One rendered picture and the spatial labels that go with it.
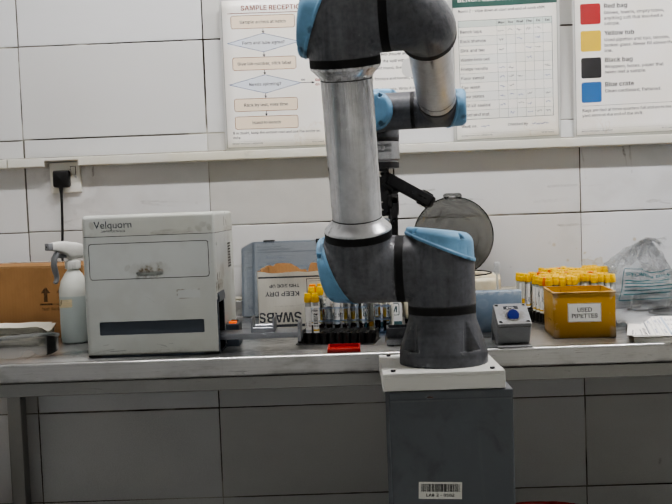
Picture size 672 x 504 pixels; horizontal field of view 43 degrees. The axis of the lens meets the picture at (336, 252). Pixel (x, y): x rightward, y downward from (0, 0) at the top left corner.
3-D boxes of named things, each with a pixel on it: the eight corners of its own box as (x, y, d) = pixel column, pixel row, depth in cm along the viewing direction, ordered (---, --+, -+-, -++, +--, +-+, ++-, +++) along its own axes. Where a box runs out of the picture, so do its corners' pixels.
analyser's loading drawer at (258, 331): (203, 344, 181) (202, 320, 181) (209, 339, 187) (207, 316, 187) (300, 341, 180) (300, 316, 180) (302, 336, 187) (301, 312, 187)
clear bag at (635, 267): (609, 313, 221) (608, 241, 220) (574, 306, 237) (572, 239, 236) (695, 306, 227) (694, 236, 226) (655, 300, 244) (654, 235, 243)
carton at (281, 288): (257, 333, 209) (254, 271, 208) (268, 317, 237) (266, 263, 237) (358, 329, 208) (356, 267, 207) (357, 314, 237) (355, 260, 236)
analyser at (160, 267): (87, 358, 180) (79, 215, 179) (121, 338, 208) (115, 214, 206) (233, 353, 180) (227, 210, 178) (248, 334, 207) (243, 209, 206)
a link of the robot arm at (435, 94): (458, -46, 129) (466, 88, 176) (385, -40, 131) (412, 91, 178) (460, 24, 127) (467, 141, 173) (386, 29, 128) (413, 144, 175)
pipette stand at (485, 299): (476, 338, 189) (475, 292, 188) (475, 333, 196) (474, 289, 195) (523, 337, 187) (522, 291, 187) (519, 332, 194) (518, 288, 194)
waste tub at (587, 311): (553, 339, 184) (552, 292, 183) (543, 329, 197) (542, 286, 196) (617, 337, 182) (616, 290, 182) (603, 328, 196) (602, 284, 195)
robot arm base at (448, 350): (486, 369, 139) (484, 308, 138) (393, 369, 142) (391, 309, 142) (490, 354, 154) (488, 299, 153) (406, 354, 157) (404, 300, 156)
